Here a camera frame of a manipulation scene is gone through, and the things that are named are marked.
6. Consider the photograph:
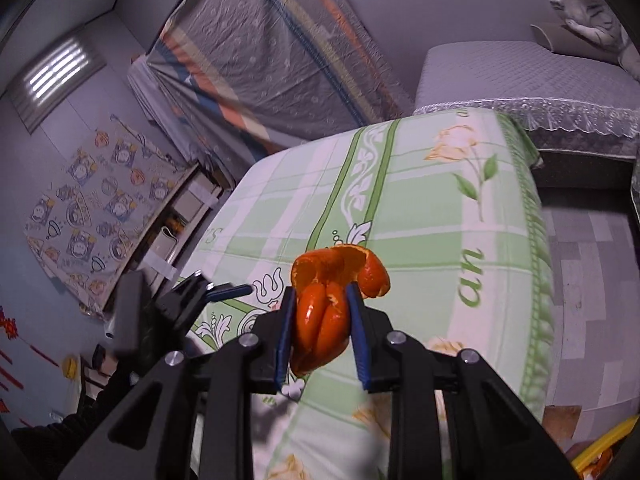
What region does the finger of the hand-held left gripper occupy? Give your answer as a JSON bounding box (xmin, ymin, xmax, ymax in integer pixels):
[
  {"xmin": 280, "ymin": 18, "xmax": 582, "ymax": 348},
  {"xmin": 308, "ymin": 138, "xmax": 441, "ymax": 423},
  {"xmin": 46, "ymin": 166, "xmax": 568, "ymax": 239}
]
[
  {"xmin": 157, "ymin": 270, "xmax": 216, "ymax": 333},
  {"xmin": 172, "ymin": 282, "xmax": 254, "ymax": 318}
]

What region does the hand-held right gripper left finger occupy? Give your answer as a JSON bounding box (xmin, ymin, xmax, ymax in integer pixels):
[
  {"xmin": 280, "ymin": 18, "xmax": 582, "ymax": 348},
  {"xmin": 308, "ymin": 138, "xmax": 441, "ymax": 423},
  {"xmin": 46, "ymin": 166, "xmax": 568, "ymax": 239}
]
[{"xmin": 57, "ymin": 286, "xmax": 297, "ymax": 480}]

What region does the person's left forearm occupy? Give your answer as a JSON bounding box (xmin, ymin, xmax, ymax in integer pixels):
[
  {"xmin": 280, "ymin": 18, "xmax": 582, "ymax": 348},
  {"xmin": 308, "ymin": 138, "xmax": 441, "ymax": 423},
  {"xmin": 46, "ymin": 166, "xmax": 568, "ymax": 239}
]
[{"xmin": 10, "ymin": 367, "xmax": 133, "ymax": 480}]

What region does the wooden shelf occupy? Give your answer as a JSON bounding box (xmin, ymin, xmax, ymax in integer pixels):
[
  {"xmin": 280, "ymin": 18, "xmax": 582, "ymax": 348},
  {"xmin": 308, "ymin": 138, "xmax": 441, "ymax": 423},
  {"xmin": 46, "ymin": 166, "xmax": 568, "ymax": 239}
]
[{"xmin": 102, "ymin": 162, "xmax": 237, "ymax": 312}]

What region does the red wall decoration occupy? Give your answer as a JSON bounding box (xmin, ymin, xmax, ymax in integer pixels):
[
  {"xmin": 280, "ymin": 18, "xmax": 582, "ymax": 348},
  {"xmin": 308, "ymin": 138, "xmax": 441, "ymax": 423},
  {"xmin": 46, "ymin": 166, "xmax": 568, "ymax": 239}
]
[{"xmin": 0, "ymin": 305, "xmax": 27, "ymax": 417}]

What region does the grey cloth cover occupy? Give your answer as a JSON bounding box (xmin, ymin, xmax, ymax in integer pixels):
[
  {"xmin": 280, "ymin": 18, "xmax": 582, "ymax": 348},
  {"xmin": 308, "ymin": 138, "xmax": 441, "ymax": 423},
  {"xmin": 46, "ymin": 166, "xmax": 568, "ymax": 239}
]
[{"xmin": 127, "ymin": 55, "xmax": 213, "ymax": 162}]

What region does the grey lace furniture cover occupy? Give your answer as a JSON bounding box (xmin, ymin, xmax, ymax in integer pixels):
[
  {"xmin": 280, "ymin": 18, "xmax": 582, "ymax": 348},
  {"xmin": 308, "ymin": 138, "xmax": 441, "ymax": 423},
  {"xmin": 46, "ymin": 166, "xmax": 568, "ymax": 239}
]
[{"xmin": 630, "ymin": 145, "xmax": 640, "ymax": 272}]

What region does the tiger plush in plastic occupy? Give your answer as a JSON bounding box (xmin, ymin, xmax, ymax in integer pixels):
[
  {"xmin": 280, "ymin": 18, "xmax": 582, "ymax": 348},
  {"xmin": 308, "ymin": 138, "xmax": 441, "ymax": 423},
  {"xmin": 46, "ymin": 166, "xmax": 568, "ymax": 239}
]
[{"xmin": 548, "ymin": 0, "xmax": 632, "ymax": 57}]

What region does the yellow rimmed bin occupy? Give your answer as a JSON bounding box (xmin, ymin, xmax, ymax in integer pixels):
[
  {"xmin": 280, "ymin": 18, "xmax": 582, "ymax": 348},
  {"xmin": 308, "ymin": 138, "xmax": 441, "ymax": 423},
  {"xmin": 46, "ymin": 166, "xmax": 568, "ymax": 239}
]
[{"xmin": 570, "ymin": 417, "xmax": 640, "ymax": 480}]

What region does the striped plastic sheet cover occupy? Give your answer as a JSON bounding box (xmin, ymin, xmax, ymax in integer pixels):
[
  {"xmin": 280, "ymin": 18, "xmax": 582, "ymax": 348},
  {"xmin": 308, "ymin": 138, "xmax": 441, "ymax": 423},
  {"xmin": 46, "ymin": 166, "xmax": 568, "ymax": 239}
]
[{"xmin": 145, "ymin": 0, "xmax": 417, "ymax": 155}]

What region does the green floral blanket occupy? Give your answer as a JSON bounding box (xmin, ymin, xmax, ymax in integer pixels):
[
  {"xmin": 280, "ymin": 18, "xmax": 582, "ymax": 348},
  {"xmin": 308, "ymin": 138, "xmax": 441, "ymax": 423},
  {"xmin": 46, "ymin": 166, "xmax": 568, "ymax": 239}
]
[{"xmin": 180, "ymin": 107, "xmax": 557, "ymax": 480}]

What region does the grey green pillow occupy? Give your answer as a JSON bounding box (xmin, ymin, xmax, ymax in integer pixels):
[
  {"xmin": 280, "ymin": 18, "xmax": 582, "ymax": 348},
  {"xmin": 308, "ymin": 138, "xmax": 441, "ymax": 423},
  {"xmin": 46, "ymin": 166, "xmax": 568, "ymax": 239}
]
[{"xmin": 617, "ymin": 35, "xmax": 640, "ymax": 85}]

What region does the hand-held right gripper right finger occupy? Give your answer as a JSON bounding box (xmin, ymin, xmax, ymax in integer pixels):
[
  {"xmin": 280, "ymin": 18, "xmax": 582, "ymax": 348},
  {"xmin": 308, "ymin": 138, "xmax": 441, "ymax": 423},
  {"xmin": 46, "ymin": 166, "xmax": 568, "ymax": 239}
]
[{"xmin": 346, "ymin": 281, "xmax": 581, "ymax": 480}]

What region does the window blind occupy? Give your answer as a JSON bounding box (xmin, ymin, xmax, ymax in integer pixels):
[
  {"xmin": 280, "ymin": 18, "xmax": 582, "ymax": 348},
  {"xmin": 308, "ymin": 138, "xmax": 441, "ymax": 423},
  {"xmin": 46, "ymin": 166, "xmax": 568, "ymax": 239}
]
[{"xmin": 4, "ymin": 30, "xmax": 109, "ymax": 134}]

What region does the olive bolster cushion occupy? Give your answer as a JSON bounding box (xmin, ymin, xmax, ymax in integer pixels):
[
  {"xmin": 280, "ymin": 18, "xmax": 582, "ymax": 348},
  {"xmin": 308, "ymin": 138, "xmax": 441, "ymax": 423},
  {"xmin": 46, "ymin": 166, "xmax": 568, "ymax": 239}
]
[{"xmin": 531, "ymin": 22, "xmax": 621, "ymax": 57}]

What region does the grey quilted sofa bed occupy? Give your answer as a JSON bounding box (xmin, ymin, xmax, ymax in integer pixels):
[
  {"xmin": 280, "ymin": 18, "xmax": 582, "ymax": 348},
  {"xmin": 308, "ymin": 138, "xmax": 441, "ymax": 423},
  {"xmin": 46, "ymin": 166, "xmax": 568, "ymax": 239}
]
[{"xmin": 412, "ymin": 41, "xmax": 640, "ymax": 162}]

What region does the orange peel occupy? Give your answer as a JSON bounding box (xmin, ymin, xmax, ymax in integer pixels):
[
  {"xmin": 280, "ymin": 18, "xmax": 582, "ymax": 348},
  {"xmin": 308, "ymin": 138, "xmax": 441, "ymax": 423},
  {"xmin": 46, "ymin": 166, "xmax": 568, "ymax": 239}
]
[{"xmin": 289, "ymin": 243, "xmax": 392, "ymax": 378}]

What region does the cartoon printed cloth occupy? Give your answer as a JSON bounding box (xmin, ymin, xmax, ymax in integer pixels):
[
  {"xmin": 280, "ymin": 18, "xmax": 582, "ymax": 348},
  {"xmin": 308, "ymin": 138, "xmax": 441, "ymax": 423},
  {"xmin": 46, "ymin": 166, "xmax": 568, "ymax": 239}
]
[{"xmin": 23, "ymin": 115, "xmax": 195, "ymax": 315}]

